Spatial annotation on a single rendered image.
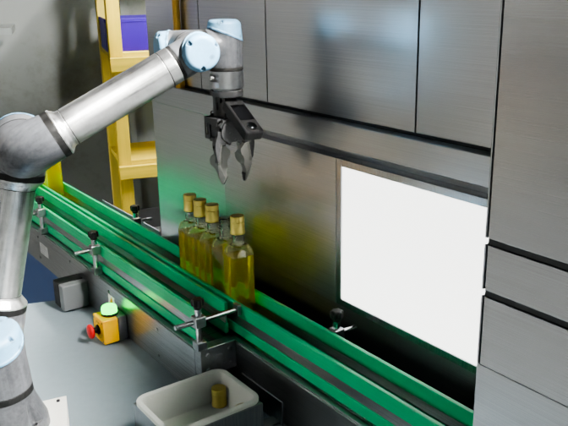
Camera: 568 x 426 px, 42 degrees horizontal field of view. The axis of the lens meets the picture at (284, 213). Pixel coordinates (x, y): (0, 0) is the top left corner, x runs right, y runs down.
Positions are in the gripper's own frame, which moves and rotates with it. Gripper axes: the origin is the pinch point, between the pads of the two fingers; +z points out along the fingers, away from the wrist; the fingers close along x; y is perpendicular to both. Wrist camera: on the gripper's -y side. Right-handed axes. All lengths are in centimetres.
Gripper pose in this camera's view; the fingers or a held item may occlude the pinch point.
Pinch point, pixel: (235, 177)
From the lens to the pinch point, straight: 173.1
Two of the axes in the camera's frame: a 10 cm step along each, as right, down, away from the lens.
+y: -5.7, -2.3, 7.9
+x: -8.2, 1.8, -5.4
